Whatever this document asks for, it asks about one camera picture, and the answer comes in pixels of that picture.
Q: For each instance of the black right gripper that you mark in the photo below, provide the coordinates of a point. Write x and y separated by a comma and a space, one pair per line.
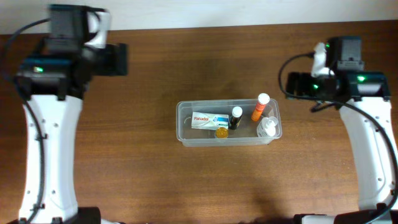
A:
294, 85

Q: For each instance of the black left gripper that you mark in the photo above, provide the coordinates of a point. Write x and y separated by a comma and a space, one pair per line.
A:
119, 59

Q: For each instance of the orange tube white cap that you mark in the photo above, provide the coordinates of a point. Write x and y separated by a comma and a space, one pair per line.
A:
262, 101

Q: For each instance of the white pump bottle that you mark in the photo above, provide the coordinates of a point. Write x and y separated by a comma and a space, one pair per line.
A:
267, 127

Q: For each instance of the dark bottle white cap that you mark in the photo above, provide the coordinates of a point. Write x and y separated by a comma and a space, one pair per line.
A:
235, 117

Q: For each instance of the small jar gold lid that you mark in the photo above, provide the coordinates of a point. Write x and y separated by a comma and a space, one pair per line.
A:
221, 133

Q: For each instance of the white Panadol medicine box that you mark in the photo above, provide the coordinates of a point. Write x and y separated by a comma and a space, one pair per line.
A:
209, 121

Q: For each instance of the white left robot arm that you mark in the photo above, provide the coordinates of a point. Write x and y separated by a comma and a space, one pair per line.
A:
52, 88

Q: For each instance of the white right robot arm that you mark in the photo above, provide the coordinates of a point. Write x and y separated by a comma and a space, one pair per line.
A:
363, 101

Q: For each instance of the clear plastic container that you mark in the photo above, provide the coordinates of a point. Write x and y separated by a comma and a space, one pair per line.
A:
244, 135

